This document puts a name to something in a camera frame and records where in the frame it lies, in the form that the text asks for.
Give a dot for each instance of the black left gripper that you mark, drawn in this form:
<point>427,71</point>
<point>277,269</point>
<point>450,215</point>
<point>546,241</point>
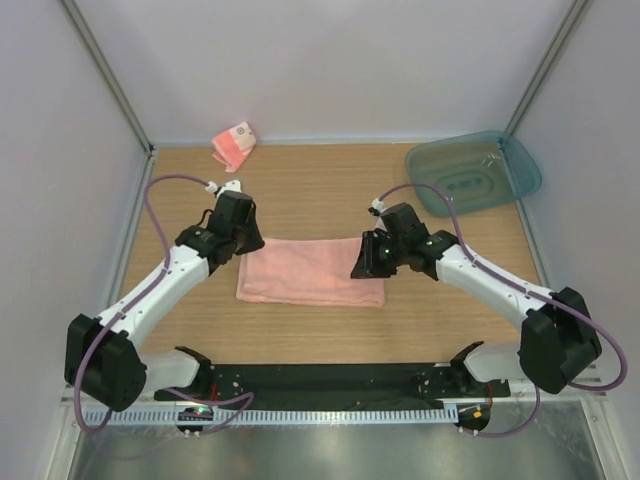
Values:
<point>256,239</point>

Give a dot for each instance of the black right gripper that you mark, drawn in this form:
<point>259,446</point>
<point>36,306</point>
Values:
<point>367,265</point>

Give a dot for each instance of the large pink towel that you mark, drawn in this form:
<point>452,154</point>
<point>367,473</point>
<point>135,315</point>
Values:
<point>308,273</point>

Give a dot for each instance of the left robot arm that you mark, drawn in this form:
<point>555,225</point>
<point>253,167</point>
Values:
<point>102,353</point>

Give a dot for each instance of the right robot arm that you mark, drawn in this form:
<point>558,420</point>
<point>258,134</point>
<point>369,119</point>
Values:
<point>556,343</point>

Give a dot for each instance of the small folded pink cloth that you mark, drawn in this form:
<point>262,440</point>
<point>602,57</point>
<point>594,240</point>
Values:
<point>233,146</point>

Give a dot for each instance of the teal plastic tray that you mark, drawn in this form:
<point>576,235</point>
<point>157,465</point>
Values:
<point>476,171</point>

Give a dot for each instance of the slotted cable duct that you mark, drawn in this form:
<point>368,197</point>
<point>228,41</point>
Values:
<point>184,415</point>

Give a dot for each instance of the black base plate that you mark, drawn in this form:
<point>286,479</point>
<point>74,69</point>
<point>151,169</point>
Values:
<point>341,385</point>

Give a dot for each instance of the aluminium front rail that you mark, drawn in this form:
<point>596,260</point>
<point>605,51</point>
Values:
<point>125,395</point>

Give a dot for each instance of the left aluminium frame post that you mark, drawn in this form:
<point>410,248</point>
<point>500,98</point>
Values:
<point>92,47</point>

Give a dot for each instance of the aluminium frame post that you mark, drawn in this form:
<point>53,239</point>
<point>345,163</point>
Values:
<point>92,47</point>
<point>561,38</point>

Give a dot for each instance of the right aluminium frame post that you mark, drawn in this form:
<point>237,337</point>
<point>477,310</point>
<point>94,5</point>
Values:
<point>561,38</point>

